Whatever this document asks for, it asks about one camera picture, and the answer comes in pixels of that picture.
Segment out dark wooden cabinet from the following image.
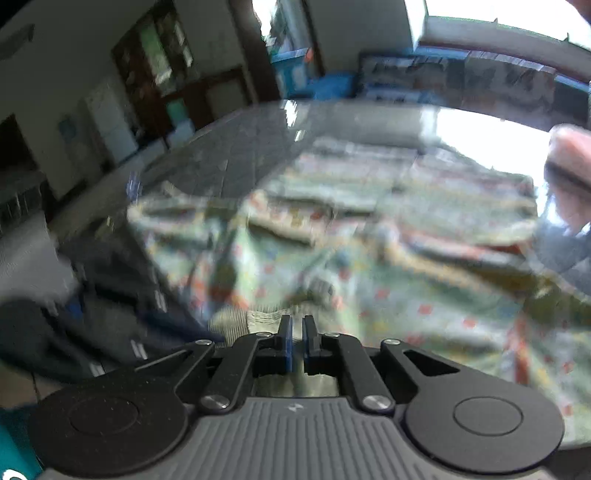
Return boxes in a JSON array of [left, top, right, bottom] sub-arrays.
[[111, 0, 259, 144]]

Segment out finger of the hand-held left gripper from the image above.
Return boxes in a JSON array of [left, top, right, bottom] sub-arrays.
[[134, 308, 228, 363]]

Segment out small butterfly print cushion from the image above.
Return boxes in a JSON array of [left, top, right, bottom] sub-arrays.
[[360, 54, 464, 100]]

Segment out floral striped garment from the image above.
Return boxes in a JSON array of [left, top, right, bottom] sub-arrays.
[[127, 138, 591, 444]]

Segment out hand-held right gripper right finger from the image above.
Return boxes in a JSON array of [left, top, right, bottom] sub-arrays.
[[302, 315, 462, 414]]

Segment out dark wooden door frame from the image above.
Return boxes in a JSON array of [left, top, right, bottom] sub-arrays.
[[240, 0, 328, 102]]

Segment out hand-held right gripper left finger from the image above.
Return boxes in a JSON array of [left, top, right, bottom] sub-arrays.
[[134, 315, 295, 414]]

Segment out window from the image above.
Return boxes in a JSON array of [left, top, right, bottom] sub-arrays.
[[406, 0, 591, 47]]

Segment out blue sofa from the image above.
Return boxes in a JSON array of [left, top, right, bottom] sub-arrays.
[[277, 44, 591, 112]]

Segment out light blue furniture piece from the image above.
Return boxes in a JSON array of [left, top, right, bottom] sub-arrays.
[[272, 48, 319, 97]]

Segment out large butterfly print cushion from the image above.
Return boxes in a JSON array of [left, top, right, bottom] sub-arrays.
[[464, 53, 559, 112]]

